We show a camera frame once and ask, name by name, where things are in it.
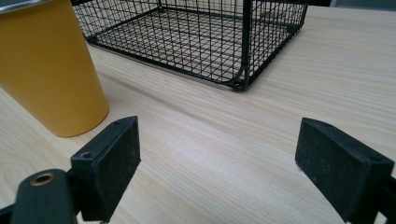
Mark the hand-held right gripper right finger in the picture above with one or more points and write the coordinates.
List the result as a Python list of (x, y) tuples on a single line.
[(339, 168)]

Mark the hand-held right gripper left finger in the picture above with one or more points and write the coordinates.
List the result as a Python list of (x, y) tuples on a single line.
[(107, 165)]

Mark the yellow cup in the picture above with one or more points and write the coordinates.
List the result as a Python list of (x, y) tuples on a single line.
[(43, 68)]

